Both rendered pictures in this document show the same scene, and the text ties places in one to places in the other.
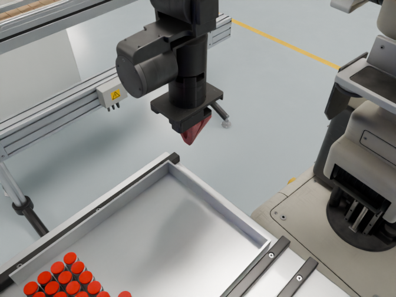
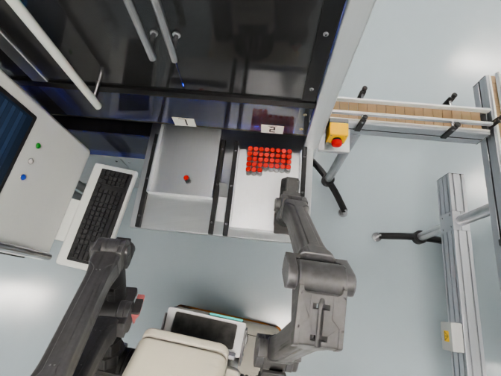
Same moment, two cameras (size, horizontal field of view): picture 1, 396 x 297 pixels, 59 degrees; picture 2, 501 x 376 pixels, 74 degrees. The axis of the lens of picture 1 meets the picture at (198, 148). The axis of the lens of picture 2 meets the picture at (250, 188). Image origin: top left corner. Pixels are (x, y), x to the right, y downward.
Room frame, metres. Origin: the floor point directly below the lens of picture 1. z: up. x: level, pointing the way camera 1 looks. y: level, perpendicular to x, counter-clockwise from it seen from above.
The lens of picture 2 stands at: (0.57, -0.22, 2.14)
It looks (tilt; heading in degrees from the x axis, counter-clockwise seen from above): 71 degrees down; 144
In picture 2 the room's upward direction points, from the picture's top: 3 degrees counter-clockwise
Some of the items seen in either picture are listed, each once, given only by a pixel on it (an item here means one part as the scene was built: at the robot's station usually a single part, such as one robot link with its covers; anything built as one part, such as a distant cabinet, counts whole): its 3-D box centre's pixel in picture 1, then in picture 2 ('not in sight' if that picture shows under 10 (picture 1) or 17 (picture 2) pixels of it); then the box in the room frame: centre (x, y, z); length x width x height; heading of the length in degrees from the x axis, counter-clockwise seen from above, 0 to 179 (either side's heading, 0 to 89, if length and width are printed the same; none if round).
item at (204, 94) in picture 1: (187, 87); (285, 216); (0.43, 0.02, 1.13); 0.10 x 0.07 x 0.07; 135
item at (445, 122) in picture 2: not in sight; (402, 116); (0.38, 0.73, 0.92); 0.69 x 0.16 x 0.16; 45
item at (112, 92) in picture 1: (112, 92); (452, 336); (1.24, 0.38, 0.50); 0.12 x 0.05 x 0.09; 135
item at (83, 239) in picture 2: not in sight; (100, 215); (-0.10, -0.50, 0.82); 0.40 x 0.14 x 0.02; 128
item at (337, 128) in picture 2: not in sight; (337, 131); (0.28, 0.42, 0.99); 0.08 x 0.07 x 0.07; 135
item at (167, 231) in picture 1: (145, 261); (266, 188); (0.26, 0.09, 0.90); 0.34 x 0.26 x 0.04; 136
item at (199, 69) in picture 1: (183, 52); not in sight; (0.43, 0.02, 1.19); 0.07 x 0.06 x 0.07; 133
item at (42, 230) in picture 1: (26, 210); (416, 238); (0.91, 0.80, 0.07); 0.50 x 0.08 x 0.14; 45
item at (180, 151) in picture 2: not in sight; (186, 156); (-0.05, -0.08, 0.90); 0.34 x 0.26 x 0.04; 135
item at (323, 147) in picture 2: not in sight; (333, 137); (0.26, 0.46, 0.87); 0.14 x 0.13 x 0.02; 135
